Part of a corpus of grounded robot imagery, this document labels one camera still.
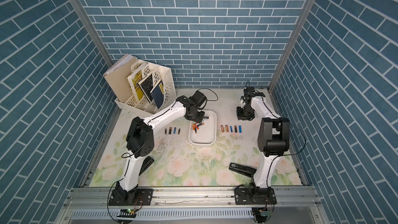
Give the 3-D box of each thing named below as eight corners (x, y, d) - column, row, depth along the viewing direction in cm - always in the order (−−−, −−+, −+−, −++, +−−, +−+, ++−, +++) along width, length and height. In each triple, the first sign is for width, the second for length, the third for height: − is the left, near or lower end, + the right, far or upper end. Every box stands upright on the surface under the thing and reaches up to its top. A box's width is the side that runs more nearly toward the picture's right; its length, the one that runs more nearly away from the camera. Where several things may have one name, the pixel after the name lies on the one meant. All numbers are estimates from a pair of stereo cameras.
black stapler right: (228, 169, 84) (229, 166, 81) (229, 163, 86) (230, 160, 83) (253, 177, 82) (255, 175, 78) (254, 171, 84) (256, 169, 80)
